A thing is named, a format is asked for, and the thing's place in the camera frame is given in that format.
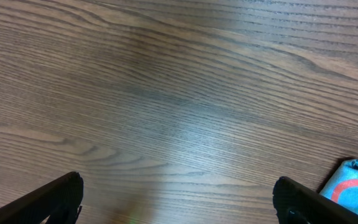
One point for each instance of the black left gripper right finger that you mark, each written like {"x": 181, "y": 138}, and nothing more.
{"x": 297, "y": 204}

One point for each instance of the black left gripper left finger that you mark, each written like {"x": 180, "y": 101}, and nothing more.
{"x": 58, "y": 201}

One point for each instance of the light blue printed t-shirt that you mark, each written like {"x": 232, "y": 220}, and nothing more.
{"x": 342, "y": 187}

